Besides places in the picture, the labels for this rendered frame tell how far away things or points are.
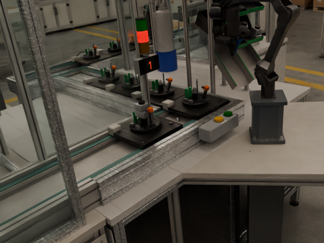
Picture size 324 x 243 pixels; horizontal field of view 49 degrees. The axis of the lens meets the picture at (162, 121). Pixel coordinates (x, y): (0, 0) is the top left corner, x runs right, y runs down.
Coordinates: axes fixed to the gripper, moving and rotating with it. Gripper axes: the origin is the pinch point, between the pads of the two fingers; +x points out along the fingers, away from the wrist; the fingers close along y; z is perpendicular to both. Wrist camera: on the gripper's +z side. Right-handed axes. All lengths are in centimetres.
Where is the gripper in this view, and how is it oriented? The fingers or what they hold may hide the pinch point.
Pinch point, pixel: (232, 48)
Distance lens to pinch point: 161.9
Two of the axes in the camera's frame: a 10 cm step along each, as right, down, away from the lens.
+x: 0.9, 9.0, 4.3
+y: -7.1, 3.6, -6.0
